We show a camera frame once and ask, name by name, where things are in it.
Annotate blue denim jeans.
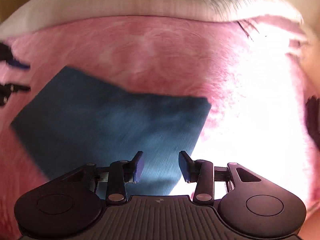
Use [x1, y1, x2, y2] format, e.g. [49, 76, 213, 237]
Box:
[11, 67, 211, 195]

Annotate white striped quilt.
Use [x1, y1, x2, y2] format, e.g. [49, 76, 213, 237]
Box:
[1, 0, 303, 39]

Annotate pink floral fleece blanket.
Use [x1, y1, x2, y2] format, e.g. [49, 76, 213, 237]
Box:
[1, 16, 319, 239]

